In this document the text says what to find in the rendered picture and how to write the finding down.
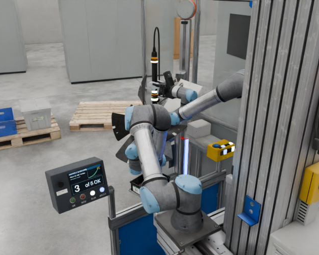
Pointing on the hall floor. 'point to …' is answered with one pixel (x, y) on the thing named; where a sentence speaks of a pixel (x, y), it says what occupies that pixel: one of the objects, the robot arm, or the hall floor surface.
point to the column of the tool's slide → (185, 47)
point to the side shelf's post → (198, 163)
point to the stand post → (179, 152)
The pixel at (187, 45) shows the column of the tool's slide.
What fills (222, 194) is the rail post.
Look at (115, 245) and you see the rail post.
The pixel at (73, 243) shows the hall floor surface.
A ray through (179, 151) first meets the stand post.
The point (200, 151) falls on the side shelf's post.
